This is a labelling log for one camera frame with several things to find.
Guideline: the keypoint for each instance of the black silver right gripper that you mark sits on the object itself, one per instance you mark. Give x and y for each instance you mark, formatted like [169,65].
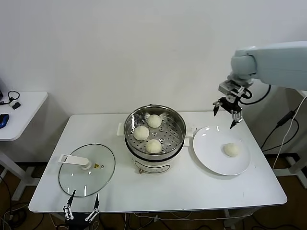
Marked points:
[231,103]

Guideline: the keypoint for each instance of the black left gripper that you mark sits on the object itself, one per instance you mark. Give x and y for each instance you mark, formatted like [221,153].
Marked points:
[78,224]

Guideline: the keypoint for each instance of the white steamed baozi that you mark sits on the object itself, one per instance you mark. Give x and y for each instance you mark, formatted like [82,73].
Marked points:
[154,121]
[141,133]
[153,146]
[231,150]

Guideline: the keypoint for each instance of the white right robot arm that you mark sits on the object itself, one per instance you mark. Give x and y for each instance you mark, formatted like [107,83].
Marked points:
[275,62]

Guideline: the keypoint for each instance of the stainless steel steamer basket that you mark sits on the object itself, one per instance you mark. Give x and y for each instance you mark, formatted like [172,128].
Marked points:
[172,134]

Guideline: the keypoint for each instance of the white round plate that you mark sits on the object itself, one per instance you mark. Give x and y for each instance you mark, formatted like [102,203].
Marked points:
[208,153]

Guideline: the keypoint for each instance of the white side table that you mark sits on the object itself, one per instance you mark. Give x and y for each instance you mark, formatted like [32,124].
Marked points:
[28,112]
[295,165]

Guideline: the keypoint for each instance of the blue computer mouse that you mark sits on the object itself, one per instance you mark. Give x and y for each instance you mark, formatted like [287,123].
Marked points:
[4,119]

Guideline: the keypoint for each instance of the small black device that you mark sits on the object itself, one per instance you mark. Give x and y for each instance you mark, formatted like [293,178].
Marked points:
[17,105]

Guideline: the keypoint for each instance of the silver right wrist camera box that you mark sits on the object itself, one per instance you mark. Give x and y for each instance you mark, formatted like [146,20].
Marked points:
[226,87]

